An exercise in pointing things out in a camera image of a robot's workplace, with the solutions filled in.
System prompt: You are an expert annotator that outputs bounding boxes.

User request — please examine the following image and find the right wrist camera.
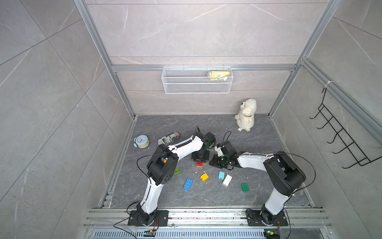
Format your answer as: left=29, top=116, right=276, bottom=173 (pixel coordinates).
left=214, top=146, right=225, bottom=157

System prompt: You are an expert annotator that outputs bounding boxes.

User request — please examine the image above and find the tape roll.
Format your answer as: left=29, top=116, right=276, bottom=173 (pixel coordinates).
left=133, top=134, right=150, bottom=149

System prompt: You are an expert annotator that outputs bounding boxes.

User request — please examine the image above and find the green flat lego brick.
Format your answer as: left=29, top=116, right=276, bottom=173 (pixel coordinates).
left=241, top=183, right=249, bottom=192

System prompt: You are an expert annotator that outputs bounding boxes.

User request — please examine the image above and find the white wire mesh basket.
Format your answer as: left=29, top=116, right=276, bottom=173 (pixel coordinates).
left=161, top=66, right=233, bottom=94

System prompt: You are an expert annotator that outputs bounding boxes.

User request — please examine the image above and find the white plush toy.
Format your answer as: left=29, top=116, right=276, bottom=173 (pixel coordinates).
left=234, top=99, right=257, bottom=131

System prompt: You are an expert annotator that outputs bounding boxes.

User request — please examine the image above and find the yellow sponge in basket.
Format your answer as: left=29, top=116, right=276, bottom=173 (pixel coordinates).
left=208, top=71, right=231, bottom=81

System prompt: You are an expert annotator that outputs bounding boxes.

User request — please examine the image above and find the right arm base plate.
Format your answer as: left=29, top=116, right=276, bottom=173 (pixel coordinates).
left=245, top=209, right=288, bottom=227

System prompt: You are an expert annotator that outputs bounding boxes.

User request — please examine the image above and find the yellow stepped lego brick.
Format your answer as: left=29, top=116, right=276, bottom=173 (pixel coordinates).
left=200, top=173, right=209, bottom=182

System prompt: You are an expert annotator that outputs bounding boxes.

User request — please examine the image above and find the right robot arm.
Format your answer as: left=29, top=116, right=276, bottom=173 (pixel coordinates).
left=210, top=140, right=306, bottom=226

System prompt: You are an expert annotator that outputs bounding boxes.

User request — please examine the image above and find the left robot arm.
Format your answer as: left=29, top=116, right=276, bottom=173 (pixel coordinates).
left=128, top=126, right=216, bottom=226

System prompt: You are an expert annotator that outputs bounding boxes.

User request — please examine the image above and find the white long lego brick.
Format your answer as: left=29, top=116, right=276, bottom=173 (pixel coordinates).
left=222, top=174, right=232, bottom=187

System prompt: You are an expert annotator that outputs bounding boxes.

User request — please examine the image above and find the small toy car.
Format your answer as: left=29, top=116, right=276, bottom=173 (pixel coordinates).
left=158, top=131, right=180, bottom=145

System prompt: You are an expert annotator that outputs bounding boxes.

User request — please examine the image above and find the blue long lego brick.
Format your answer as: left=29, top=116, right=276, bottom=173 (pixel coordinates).
left=183, top=178, right=193, bottom=191

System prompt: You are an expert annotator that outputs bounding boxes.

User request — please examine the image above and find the black wire hook rack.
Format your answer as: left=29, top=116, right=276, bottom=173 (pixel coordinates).
left=310, top=88, right=382, bottom=169

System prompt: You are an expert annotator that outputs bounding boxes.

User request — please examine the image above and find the cyan lego brick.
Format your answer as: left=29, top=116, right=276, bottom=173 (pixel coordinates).
left=218, top=171, right=225, bottom=180

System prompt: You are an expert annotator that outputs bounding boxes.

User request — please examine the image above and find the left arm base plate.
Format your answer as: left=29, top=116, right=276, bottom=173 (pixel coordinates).
left=127, top=210, right=169, bottom=227

